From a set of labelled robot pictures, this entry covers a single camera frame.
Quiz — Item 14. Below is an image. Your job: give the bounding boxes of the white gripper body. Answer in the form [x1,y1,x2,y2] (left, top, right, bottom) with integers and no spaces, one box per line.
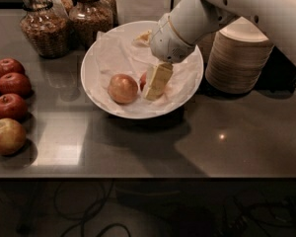
[149,13,195,64]

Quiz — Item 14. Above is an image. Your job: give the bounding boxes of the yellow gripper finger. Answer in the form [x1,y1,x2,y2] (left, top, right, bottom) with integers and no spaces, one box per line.
[132,30,152,46]
[143,62,173,101]

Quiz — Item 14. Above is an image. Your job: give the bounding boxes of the yellow-red apple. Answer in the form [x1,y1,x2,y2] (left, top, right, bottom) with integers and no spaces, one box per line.
[0,118,27,156]
[108,74,138,104]

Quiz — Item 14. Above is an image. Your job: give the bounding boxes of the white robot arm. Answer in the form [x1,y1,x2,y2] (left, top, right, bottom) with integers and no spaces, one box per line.
[148,0,296,66]

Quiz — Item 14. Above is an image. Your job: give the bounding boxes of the red-yellow apple right in bowl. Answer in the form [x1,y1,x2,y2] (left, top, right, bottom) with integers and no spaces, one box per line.
[139,72,147,91]

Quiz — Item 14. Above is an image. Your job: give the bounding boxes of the white bowl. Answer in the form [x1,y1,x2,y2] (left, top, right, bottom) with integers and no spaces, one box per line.
[80,20,204,120]

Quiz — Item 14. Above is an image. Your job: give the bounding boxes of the red apple top left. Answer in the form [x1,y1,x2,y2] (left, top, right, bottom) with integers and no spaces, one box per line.
[0,57,26,78]

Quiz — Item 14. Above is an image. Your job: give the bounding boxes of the red apple second row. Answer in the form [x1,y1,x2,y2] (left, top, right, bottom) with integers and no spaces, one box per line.
[0,72,32,98]

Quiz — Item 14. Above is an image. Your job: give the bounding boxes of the red apple third row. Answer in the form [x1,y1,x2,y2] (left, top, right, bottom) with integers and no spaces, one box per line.
[0,93,28,120]

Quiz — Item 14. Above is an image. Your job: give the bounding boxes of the white napkin dispenser box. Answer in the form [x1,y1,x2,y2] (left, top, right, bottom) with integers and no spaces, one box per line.
[113,0,201,27]

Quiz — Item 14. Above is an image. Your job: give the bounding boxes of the rear stack of paper bowls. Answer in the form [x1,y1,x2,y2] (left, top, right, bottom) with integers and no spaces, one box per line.
[197,33,216,63]

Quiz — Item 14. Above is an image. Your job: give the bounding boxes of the stack of paper bowls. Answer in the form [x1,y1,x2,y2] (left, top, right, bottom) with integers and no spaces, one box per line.
[205,18,273,95]
[197,33,216,63]

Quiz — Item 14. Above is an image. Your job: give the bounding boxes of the white paper liner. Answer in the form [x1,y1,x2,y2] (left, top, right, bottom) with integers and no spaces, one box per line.
[93,28,199,112]

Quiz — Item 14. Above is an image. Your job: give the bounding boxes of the glass granola jar middle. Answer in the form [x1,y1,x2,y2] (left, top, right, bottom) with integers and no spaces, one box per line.
[69,0,113,49]

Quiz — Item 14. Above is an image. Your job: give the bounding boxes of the glass granola jar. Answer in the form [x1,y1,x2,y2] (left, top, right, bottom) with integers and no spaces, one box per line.
[20,0,70,58]
[69,0,113,49]

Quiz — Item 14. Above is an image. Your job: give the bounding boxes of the front stack of paper bowls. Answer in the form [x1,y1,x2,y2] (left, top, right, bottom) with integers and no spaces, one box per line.
[205,18,273,95]

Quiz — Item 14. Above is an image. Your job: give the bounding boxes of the glass granola jar left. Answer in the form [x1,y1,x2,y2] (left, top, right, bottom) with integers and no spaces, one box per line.
[20,0,70,58]

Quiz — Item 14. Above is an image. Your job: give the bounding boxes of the black floor cable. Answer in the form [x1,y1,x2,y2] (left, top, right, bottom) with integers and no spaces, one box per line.
[52,179,132,237]

